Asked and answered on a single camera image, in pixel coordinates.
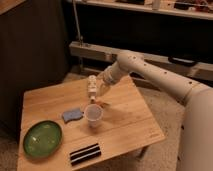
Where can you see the blue sponge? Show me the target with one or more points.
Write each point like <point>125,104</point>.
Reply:
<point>71,115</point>

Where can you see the green glass plate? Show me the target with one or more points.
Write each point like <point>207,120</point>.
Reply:
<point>42,139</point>

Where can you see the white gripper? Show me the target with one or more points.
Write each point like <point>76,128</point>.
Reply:
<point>107,79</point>

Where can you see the orange pepper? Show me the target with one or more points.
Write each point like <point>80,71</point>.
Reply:
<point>102,104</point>

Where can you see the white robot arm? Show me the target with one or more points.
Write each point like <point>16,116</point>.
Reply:
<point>195,152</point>

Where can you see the white ceramic cup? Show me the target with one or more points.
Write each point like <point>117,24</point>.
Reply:
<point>93,114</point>

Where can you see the wooden shelf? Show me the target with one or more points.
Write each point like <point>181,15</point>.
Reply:
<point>143,8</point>

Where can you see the grey metal beam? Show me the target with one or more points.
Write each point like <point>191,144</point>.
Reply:
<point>201,70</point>

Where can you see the vertical metal pole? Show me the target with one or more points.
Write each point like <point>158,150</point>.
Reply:
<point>80,39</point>

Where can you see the black handle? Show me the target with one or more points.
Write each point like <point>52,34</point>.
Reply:
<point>182,62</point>

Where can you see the black white striped block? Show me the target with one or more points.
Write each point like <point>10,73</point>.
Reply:
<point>84,154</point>

